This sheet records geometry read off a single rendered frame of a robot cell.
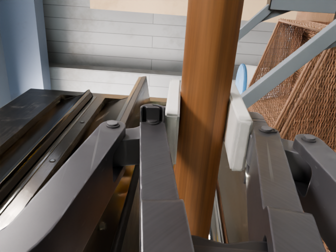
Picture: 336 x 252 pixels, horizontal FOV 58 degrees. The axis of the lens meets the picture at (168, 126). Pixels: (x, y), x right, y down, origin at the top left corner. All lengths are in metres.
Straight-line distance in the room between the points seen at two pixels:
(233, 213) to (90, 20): 3.32
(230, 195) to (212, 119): 0.86
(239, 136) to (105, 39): 3.81
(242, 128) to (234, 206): 0.84
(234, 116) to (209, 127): 0.02
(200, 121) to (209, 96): 0.02
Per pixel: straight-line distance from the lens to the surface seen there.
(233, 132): 0.16
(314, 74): 1.15
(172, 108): 0.16
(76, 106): 1.58
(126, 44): 3.89
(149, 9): 3.45
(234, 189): 1.05
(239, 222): 0.94
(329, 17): 1.56
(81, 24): 4.00
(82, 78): 3.90
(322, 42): 0.59
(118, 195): 0.96
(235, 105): 0.17
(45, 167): 1.16
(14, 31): 3.74
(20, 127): 1.50
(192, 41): 0.17
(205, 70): 0.17
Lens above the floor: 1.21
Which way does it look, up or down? 1 degrees up
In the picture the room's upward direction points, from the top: 86 degrees counter-clockwise
